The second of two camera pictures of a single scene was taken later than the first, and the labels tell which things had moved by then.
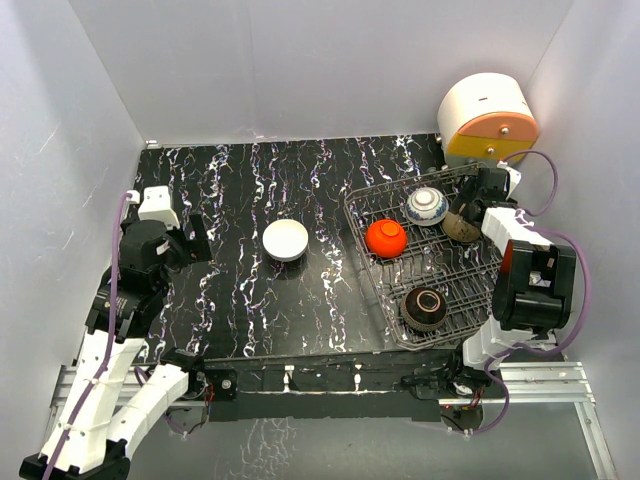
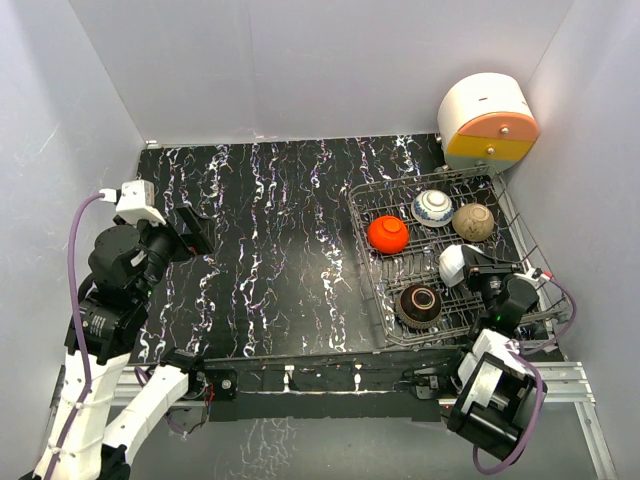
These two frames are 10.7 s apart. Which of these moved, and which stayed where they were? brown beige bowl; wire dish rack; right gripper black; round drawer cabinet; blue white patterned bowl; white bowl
Moved: white bowl; right gripper black; blue white patterned bowl
Stayed: round drawer cabinet; wire dish rack; brown beige bowl
